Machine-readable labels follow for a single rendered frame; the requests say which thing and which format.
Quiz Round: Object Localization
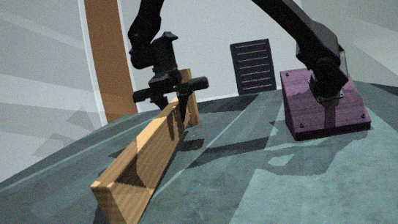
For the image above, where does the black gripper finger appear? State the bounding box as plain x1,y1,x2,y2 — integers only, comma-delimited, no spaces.
150,96,168,111
177,91,193,122

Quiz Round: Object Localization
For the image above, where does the light wooden board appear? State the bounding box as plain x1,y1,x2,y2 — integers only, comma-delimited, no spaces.
90,97,190,224

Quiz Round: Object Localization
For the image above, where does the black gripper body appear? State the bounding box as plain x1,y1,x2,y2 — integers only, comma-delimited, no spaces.
132,59,209,102

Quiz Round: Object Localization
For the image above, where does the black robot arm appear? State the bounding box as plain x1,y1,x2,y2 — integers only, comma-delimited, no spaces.
128,0,349,103

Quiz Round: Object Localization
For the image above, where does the wooden post with slot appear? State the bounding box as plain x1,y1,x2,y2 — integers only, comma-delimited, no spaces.
179,68,200,126

